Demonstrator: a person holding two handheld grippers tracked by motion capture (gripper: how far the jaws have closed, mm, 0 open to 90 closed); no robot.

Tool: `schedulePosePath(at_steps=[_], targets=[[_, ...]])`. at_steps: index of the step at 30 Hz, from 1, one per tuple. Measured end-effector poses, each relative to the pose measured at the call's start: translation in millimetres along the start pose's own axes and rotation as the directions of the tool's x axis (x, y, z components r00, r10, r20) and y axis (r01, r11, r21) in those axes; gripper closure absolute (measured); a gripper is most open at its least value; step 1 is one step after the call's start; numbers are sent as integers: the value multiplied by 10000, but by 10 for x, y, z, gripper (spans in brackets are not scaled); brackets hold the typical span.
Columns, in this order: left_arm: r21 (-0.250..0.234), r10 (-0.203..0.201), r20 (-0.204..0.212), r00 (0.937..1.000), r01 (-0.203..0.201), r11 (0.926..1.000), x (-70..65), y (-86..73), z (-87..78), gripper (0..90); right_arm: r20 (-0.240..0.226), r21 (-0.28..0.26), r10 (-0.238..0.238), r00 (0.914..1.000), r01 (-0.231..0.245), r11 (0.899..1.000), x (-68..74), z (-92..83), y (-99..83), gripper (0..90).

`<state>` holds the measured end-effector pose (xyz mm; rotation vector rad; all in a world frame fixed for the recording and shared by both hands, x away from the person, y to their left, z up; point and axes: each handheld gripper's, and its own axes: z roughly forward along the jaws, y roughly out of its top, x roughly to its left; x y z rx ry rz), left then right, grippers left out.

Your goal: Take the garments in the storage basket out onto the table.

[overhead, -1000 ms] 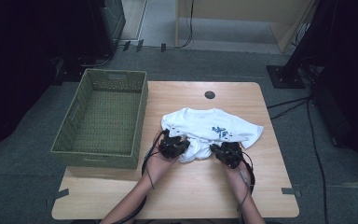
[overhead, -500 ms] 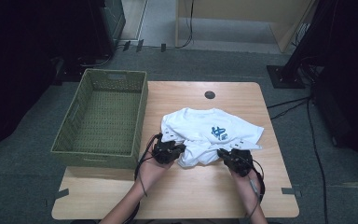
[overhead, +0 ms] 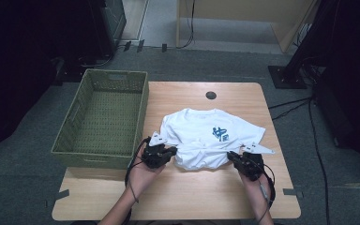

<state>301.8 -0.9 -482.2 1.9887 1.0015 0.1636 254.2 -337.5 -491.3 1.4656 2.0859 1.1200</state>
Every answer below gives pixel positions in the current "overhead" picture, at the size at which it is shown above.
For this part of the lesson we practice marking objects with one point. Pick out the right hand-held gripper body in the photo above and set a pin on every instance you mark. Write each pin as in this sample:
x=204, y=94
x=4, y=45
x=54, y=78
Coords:
x=253, y=165

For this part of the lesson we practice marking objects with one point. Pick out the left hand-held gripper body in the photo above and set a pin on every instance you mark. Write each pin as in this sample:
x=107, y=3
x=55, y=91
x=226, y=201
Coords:
x=154, y=154

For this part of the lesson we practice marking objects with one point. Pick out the white t-shirt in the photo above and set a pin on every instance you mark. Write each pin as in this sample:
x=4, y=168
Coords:
x=200, y=134

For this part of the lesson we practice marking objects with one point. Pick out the green woven basket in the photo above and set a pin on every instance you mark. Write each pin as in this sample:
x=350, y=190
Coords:
x=103, y=131

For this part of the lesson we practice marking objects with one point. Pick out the person's right hand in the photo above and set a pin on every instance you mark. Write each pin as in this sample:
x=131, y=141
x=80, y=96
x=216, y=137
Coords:
x=258, y=189

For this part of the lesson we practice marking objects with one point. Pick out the person's left hand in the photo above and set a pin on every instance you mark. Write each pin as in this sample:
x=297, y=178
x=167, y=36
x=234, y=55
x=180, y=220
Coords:
x=142, y=178

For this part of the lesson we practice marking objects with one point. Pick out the grey tape strip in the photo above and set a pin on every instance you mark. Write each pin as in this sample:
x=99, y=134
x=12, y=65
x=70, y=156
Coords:
x=63, y=194
x=290, y=192

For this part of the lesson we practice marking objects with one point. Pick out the black round table grommet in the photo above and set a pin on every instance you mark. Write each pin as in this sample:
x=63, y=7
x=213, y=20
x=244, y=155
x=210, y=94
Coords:
x=211, y=95

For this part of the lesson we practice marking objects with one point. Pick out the black metal stand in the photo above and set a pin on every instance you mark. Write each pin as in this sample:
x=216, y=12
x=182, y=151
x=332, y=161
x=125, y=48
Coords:
x=287, y=76

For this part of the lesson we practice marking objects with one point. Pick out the dark floor tape piece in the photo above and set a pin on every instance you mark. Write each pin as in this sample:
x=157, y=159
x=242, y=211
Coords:
x=164, y=48
x=127, y=46

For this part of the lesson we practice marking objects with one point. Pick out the dark curtain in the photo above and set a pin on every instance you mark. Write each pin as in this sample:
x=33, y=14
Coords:
x=353, y=78
x=18, y=62

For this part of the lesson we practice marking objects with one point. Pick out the black cabinet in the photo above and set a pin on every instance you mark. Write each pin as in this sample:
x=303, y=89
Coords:
x=109, y=25

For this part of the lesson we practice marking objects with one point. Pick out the light wooden cabinet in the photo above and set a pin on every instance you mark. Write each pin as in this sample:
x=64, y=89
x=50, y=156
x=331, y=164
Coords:
x=243, y=9

